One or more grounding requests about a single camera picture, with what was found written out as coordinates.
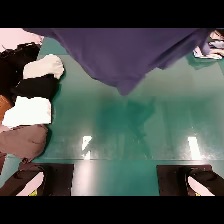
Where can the blue shirt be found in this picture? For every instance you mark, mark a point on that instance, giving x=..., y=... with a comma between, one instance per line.
x=126, y=53

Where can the black garment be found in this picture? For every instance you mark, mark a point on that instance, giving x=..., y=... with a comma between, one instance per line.
x=13, y=65
x=36, y=87

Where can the cream garment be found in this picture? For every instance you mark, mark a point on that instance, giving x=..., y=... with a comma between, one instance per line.
x=43, y=68

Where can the white garment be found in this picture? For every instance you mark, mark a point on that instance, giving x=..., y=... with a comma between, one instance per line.
x=28, y=111

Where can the brown garment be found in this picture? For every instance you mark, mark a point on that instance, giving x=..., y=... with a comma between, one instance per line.
x=23, y=141

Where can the orange-brown garment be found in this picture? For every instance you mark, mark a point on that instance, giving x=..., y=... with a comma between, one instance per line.
x=4, y=106

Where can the heap of clothes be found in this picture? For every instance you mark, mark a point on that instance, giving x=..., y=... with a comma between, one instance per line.
x=211, y=46

